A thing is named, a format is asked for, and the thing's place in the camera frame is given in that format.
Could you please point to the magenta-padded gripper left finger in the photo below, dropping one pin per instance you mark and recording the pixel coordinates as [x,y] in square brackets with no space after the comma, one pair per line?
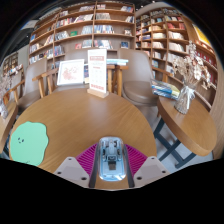
[86,161]

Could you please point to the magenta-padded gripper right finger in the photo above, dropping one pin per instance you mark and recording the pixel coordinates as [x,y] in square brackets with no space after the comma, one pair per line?
[136,161]

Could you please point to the transparent blue computer mouse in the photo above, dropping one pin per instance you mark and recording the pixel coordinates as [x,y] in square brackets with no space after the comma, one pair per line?
[111,160]

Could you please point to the green blob-shaped mouse pad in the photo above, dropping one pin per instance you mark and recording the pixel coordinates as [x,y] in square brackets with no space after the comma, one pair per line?
[29,143]

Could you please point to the round wooden side table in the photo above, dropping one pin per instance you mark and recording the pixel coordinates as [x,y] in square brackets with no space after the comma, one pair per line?
[190,126]
[6,125]

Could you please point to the stack of colourful books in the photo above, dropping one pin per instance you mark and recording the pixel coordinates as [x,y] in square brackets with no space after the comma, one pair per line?
[165,89]

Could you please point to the brown padded wooden armchair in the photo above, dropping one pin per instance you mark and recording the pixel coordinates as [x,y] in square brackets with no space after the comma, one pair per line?
[33,76]
[76,54]
[138,83]

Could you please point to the glass vase with dried flowers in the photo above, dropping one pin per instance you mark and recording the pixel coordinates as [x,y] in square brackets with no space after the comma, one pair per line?
[185,100]

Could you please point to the dark blue book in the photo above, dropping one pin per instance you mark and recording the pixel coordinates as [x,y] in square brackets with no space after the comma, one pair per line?
[86,72]

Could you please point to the white sign on wooden base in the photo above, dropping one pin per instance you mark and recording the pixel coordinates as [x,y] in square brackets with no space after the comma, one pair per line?
[97,71]

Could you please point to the white framed picture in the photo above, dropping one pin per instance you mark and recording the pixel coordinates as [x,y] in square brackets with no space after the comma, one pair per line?
[70,72]

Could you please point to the glass vase with pink flowers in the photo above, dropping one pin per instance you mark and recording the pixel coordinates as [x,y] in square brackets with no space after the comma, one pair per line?
[3,108]

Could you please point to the teal stack of books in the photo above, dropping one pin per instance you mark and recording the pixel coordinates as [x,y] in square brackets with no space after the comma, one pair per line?
[116,61]

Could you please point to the small distant wooden bookshelf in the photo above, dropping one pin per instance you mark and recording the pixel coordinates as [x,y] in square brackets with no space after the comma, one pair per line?
[10,61]

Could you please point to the curved wooden bookshelf unit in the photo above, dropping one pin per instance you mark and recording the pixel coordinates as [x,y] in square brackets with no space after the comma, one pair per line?
[163,35]

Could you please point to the wide wooden bookshelf unit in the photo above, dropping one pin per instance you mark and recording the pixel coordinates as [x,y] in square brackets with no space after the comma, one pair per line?
[83,30]

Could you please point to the white hanging ceiling panel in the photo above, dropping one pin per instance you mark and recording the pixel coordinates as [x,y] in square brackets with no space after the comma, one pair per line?
[28,24]

